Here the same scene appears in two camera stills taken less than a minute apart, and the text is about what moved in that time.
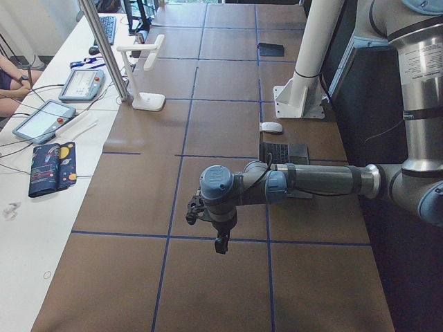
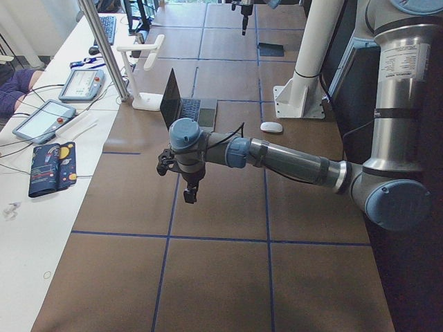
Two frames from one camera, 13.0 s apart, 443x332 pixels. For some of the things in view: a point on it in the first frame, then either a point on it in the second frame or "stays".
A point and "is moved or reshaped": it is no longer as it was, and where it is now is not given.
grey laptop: [284, 153] is moved or reshaped
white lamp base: [144, 101] stays
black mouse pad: [270, 50] stays
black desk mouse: [93, 50] stays
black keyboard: [109, 23] stays
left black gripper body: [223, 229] to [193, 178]
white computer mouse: [274, 127] stays
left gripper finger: [225, 239] to [195, 189]
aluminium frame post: [91, 14] stays
